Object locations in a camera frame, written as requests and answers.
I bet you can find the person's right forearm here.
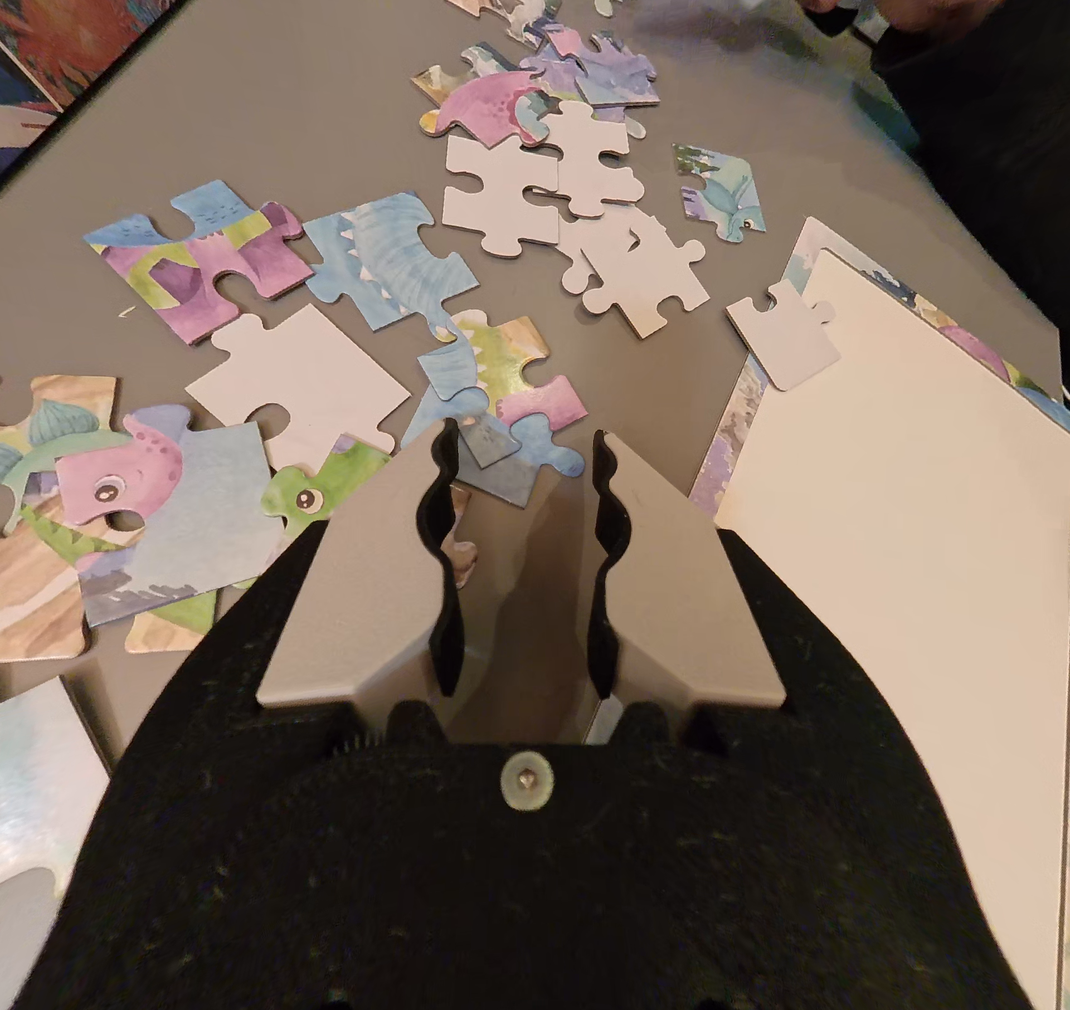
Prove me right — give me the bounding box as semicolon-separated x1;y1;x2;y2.
869;0;1070;336

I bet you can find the illustrated puzzle box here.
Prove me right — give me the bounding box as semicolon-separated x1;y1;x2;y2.
0;0;252;192

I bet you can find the shiny plastic sheet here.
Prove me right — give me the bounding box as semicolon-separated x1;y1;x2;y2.
0;676;114;936

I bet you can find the puzzle tray with painted border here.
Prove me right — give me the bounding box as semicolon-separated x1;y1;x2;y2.
689;216;1070;1010

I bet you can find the pile of jigsaw pieces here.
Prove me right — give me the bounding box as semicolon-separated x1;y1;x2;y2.
84;0;841;526

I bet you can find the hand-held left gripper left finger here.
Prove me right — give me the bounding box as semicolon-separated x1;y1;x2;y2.
253;418;466;733

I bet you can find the blue dinosaur head jigsaw piece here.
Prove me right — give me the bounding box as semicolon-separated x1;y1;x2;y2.
673;143;767;244

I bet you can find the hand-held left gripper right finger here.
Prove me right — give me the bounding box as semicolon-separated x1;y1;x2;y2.
587;432;790;714

